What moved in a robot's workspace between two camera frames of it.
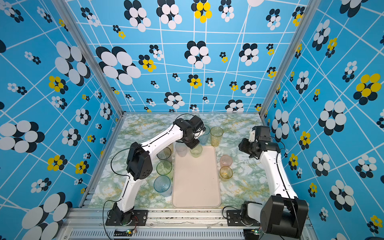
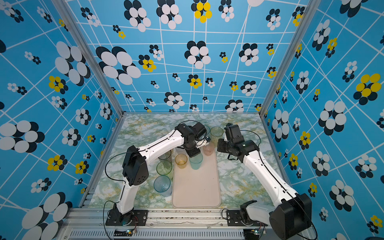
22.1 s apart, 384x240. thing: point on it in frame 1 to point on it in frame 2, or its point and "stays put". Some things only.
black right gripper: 243,146 to 220,145
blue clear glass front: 162,184 stays put
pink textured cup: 226,160 to 208,149
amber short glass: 226,173 to 181,159
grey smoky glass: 167,153 stays put
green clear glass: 165,167 stays put
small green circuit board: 128,233 stays put
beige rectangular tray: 195,180 stays put
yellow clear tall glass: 216,133 stays put
